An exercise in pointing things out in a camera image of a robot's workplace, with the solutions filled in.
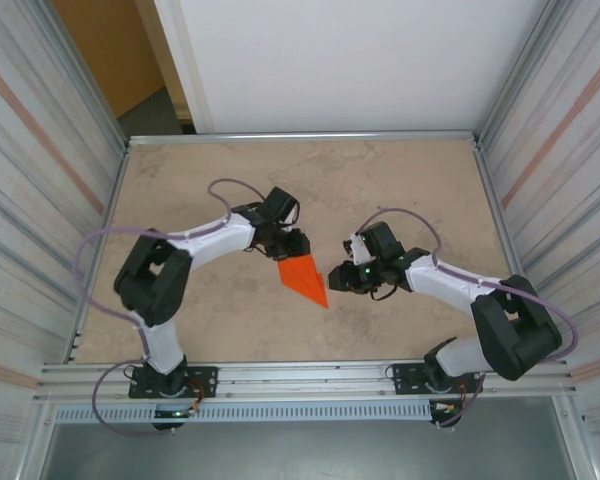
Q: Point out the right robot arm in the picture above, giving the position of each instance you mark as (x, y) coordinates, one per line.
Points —
(515, 330)

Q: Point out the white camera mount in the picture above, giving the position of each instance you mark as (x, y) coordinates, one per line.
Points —
(291, 218)
(357, 252)

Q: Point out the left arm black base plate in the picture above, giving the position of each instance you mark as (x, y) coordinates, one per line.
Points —
(205, 380)

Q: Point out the long aluminium table edge rail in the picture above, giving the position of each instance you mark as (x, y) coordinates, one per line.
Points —
(305, 136)

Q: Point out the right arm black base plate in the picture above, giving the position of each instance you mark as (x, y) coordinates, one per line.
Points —
(405, 375)

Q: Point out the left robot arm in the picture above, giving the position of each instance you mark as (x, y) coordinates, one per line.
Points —
(150, 285)

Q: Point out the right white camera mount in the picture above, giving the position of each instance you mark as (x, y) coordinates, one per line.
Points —
(357, 252)

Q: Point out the brown wooden door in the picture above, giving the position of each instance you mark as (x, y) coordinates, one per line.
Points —
(110, 50)

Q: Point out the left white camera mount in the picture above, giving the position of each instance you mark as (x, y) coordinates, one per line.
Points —
(291, 218)

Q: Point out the wide aluminium mounting rail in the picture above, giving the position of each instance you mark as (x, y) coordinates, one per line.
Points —
(305, 375)

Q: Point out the white door frame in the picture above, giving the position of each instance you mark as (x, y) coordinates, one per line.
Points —
(180, 50)

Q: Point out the aluminium table side rail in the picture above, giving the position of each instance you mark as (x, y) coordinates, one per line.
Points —
(100, 250)
(492, 200)

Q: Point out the orange paper sheet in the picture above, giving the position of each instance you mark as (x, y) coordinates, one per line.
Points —
(302, 280)

